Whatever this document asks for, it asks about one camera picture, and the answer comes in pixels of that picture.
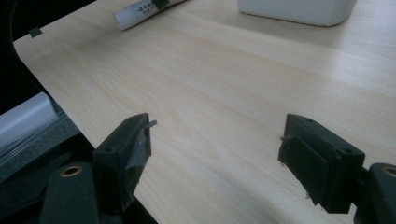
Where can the grey plastic toothbrush holder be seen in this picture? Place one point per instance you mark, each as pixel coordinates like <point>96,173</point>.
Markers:
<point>299,11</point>

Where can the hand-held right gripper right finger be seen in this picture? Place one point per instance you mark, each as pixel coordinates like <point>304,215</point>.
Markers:
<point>323,161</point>

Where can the grey tape strip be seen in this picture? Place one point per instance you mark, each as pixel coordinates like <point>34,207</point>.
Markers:
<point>35,32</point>

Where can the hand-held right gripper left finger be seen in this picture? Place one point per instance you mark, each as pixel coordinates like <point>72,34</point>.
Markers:
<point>124,152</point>

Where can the white and purple toothpaste tube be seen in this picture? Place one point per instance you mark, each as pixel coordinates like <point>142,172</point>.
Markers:
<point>140,12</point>

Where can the silver metal floor rail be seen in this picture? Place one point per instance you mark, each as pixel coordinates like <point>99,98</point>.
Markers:
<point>25,121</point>

